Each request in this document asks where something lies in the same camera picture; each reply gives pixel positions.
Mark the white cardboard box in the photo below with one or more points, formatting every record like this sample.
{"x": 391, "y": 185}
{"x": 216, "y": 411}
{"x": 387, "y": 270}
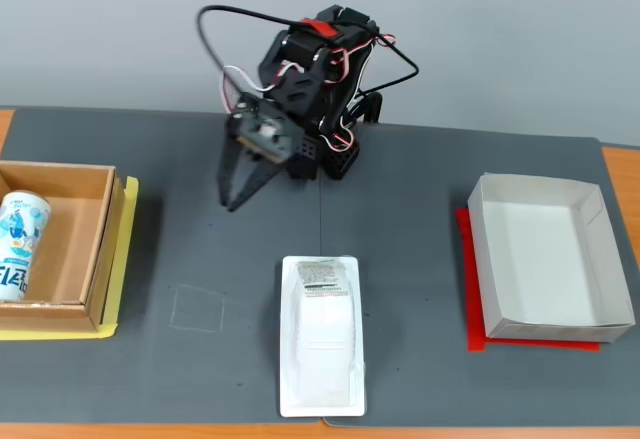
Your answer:
{"x": 545, "y": 254}

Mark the red paper sheet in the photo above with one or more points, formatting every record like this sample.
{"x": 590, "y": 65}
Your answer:
{"x": 472, "y": 299}

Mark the white blue drink can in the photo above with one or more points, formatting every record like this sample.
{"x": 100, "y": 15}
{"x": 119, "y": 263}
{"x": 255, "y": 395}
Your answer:
{"x": 22, "y": 244}

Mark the brown cardboard box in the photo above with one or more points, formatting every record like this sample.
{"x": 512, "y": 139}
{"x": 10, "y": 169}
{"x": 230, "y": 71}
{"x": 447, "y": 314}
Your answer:
{"x": 75, "y": 239}

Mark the white plastic blister package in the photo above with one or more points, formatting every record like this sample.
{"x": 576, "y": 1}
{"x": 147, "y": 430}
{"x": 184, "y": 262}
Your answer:
{"x": 320, "y": 339}

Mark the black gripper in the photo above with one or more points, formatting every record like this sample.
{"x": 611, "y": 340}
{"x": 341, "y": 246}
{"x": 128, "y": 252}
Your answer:
{"x": 243, "y": 171}

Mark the yellow paper sheet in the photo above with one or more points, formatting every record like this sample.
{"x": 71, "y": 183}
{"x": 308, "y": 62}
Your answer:
{"x": 122, "y": 259}

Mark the red tape strip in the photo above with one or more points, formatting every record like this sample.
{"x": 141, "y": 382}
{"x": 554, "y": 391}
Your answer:
{"x": 320, "y": 28}

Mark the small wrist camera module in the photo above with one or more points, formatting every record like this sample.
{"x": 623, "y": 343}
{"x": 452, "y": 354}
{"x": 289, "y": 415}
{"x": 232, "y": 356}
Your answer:
{"x": 262, "y": 134}

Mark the dark grey table mat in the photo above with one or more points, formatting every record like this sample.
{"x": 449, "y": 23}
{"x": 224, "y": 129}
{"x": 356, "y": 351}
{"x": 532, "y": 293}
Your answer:
{"x": 420, "y": 259}

